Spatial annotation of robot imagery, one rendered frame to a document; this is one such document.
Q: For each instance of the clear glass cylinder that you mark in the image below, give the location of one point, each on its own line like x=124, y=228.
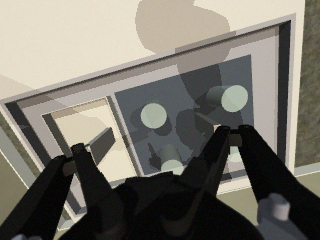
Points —
x=170, y=160
x=229, y=98
x=153, y=115
x=234, y=155

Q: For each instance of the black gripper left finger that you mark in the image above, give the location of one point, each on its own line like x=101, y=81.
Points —
x=37, y=214

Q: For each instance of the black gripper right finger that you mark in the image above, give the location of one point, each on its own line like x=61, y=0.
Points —
x=287, y=210

